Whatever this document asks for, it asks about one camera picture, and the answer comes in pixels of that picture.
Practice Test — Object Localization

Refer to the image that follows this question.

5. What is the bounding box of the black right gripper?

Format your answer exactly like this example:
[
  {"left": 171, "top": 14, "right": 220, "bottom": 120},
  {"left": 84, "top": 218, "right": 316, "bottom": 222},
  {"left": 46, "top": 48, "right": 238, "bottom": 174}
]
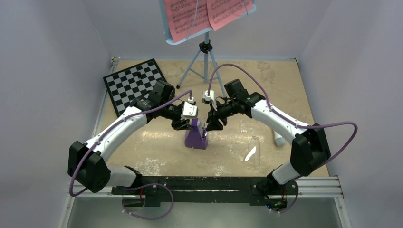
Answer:
[{"left": 206, "top": 99, "right": 238, "bottom": 132}]

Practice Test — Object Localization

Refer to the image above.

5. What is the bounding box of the purple metronome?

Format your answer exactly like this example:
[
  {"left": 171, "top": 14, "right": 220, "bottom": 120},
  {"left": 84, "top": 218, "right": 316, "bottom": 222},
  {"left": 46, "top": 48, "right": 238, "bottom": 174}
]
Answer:
[{"left": 184, "top": 118, "right": 209, "bottom": 150}]

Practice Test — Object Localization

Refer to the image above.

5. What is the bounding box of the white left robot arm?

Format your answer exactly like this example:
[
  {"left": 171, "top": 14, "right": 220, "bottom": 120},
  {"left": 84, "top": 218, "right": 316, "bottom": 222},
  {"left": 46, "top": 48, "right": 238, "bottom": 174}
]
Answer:
[{"left": 67, "top": 80, "right": 197, "bottom": 197}]

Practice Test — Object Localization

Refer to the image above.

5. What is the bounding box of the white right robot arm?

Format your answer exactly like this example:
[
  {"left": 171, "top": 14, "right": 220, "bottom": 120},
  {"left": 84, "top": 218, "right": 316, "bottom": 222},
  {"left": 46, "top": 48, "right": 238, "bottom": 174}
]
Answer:
[{"left": 202, "top": 79, "right": 331, "bottom": 193}]

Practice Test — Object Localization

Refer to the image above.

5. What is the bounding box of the light blue music stand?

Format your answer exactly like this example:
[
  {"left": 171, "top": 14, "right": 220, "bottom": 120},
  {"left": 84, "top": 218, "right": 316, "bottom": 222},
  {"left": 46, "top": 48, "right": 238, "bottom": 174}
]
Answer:
[{"left": 159, "top": 0, "right": 256, "bottom": 91}]

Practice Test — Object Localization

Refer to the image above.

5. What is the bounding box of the clear plastic metronome cover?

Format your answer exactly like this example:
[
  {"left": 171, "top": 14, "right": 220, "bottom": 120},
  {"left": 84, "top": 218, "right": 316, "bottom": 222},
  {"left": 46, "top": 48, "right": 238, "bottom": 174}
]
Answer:
[{"left": 243, "top": 136, "right": 260, "bottom": 166}]

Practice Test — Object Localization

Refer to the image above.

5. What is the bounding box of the black white checkerboard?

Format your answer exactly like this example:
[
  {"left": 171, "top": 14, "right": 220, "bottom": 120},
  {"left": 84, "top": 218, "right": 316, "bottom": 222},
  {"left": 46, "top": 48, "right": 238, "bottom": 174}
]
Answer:
[{"left": 103, "top": 59, "right": 167, "bottom": 117}]

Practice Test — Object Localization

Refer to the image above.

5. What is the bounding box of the pink sheet music left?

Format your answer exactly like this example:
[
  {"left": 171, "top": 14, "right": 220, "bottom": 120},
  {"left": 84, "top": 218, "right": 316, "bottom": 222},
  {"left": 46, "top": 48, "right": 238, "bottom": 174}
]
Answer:
[{"left": 163, "top": 0, "right": 211, "bottom": 43}]

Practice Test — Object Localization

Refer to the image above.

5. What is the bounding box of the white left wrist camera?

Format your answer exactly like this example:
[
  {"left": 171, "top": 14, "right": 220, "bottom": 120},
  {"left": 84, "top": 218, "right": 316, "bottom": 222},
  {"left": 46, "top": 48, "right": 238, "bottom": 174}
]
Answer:
[{"left": 182, "top": 97, "right": 198, "bottom": 119}]

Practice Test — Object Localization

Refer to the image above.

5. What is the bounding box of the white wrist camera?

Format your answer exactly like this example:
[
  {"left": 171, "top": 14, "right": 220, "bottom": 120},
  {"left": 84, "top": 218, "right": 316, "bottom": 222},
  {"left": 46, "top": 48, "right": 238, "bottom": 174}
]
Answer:
[
  {"left": 201, "top": 90, "right": 217, "bottom": 110},
  {"left": 182, "top": 97, "right": 198, "bottom": 119}
]

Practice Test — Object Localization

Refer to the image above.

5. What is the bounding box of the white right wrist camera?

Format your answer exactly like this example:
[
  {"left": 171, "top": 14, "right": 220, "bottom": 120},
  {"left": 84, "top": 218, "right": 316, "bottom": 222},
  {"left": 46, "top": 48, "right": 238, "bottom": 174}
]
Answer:
[{"left": 201, "top": 90, "right": 217, "bottom": 110}]

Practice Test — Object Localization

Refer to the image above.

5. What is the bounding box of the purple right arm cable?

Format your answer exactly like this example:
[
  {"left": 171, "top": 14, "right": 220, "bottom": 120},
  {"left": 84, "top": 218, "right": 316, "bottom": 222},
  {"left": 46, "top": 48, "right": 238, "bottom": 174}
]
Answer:
[{"left": 208, "top": 64, "right": 359, "bottom": 180}]

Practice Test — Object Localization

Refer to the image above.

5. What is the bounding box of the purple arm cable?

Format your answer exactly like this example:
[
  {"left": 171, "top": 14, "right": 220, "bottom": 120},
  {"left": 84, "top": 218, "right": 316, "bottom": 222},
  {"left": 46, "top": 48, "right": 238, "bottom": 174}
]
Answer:
[
  {"left": 208, "top": 64, "right": 359, "bottom": 180},
  {"left": 68, "top": 89, "right": 193, "bottom": 198}
]

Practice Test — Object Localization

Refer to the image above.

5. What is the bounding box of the white recorder flute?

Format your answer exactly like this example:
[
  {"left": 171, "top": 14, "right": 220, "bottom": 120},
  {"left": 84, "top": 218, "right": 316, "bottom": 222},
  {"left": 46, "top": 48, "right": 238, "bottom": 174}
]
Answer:
[{"left": 273, "top": 131, "right": 287, "bottom": 147}]

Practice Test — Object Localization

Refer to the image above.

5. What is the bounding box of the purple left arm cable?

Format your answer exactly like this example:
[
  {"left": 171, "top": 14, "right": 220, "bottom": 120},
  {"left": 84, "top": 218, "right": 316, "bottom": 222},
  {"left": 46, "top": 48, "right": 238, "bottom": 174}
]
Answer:
[{"left": 68, "top": 89, "right": 193, "bottom": 198}]

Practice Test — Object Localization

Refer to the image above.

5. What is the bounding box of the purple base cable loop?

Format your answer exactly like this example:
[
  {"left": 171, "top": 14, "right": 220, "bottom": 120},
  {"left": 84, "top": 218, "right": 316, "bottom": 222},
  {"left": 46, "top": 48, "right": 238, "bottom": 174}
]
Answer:
[{"left": 122, "top": 181, "right": 175, "bottom": 220}]

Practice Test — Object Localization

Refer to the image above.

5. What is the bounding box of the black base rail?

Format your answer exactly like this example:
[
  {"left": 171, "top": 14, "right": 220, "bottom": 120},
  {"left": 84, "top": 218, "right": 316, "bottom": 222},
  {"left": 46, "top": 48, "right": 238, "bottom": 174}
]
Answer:
[{"left": 112, "top": 176, "right": 298, "bottom": 207}]

